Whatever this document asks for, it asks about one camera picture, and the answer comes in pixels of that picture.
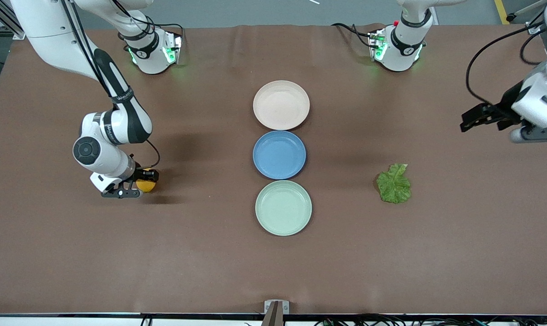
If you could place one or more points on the yellow lemon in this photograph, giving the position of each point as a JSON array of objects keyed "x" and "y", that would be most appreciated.
[{"x": 145, "y": 184}]

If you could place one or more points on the green lettuce leaf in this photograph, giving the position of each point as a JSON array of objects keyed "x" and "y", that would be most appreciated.
[{"x": 393, "y": 185}]

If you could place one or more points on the blue plate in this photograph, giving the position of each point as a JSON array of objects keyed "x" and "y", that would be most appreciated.
[{"x": 279, "y": 156}]

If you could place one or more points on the brown table cover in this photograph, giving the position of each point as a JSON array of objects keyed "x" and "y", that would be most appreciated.
[{"x": 119, "y": 249}]

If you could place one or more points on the beige plate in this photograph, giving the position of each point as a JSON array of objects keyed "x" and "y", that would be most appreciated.
[{"x": 281, "y": 105}]

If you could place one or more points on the light green plate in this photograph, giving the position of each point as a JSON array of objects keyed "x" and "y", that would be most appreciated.
[{"x": 283, "y": 208}]

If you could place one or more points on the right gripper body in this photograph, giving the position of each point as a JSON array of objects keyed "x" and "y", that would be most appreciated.
[{"x": 140, "y": 174}]

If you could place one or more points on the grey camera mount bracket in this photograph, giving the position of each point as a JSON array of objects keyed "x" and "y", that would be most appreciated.
[{"x": 276, "y": 312}]

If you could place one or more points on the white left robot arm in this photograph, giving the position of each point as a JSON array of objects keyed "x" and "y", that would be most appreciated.
[{"x": 402, "y": 50}]

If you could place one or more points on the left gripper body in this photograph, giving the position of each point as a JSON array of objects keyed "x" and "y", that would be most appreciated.
[{"x": 508, "y": 107}]

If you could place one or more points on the aluminium frame rail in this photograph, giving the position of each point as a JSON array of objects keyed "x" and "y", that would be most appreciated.
[
  {"x": 533, "y": 27},
  {"x": 1, "y": 32}
]

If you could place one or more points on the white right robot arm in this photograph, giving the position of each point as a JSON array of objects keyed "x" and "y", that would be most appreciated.
[{"x": 51, "y": 27}]

